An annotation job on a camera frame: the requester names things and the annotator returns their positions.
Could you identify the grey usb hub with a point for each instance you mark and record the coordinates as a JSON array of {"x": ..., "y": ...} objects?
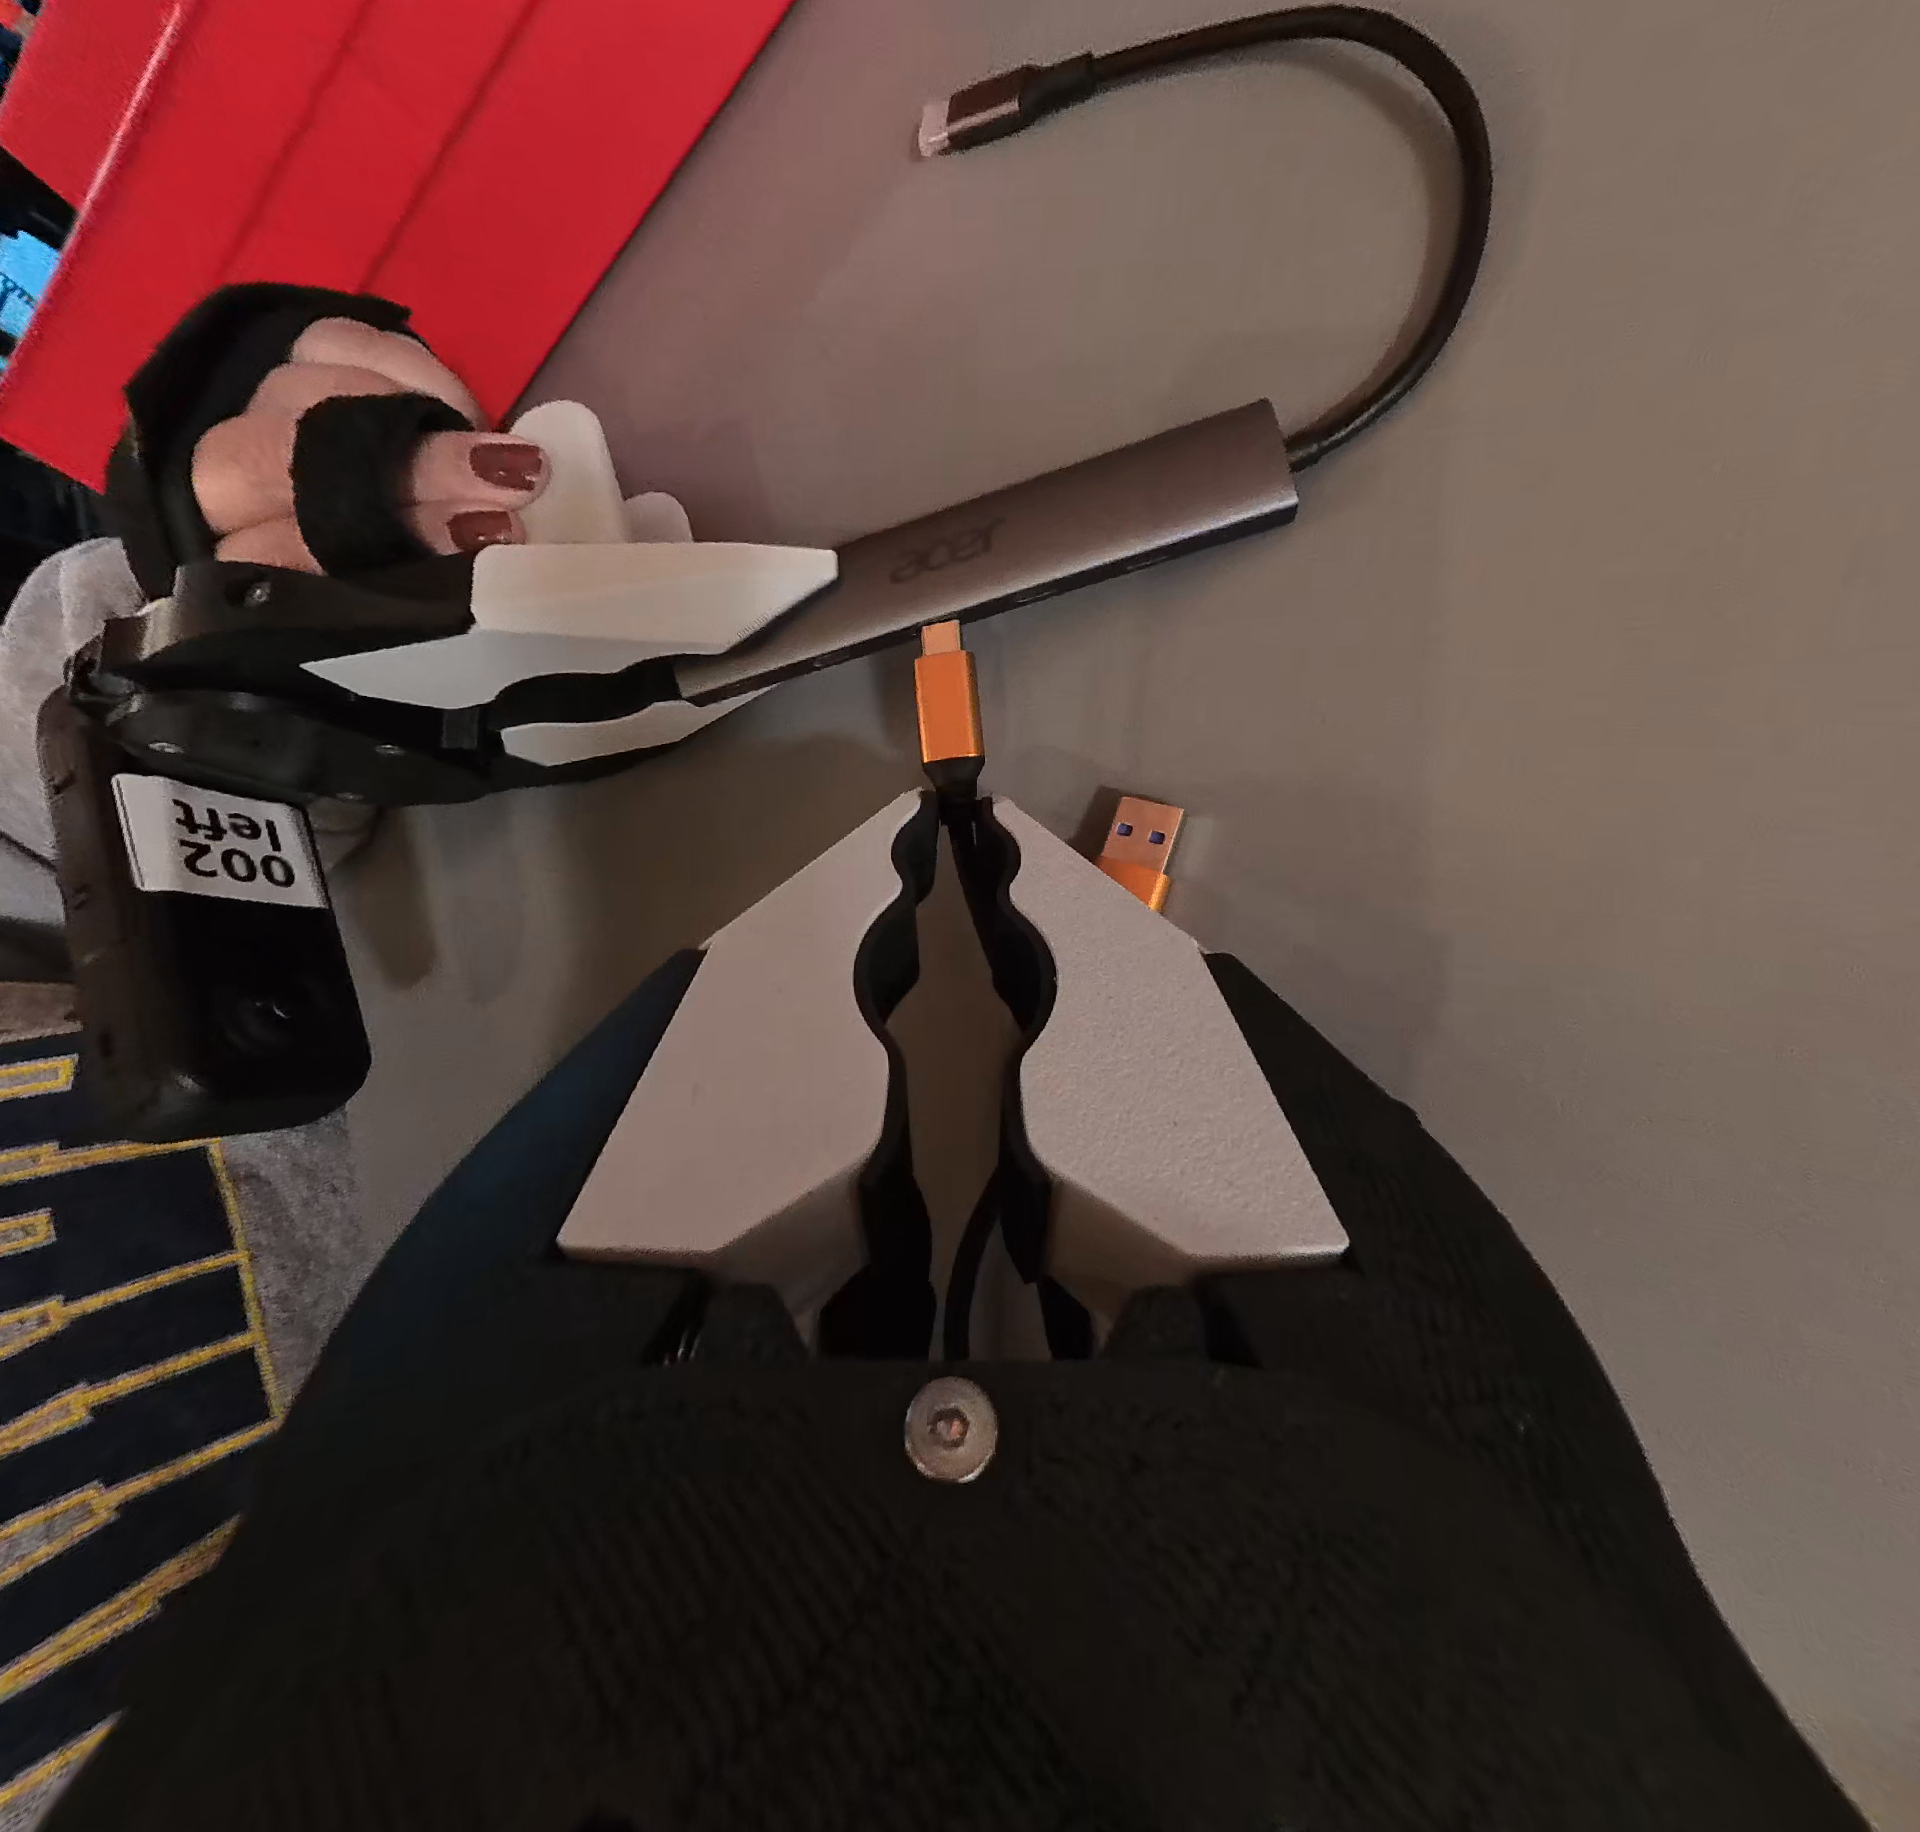
[{"x": 1051, "y": 513}]

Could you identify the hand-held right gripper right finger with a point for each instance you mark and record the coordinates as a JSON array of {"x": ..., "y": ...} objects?
[{"x": 1184, "y": 1113}]

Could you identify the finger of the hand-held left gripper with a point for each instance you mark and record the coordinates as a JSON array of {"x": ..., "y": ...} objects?
[
  {"x": 642, "y": 594},
  {"x": 615, "y": 734}
]

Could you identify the red box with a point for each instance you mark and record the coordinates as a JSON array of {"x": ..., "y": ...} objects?
[{"x": 376, "y": 92}]

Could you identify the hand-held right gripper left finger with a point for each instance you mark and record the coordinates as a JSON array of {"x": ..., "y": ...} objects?
[{"x": 734, "y": 1113}]

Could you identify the person's left hand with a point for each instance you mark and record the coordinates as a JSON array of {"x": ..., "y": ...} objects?
[{"x": 248, "y": 475}]

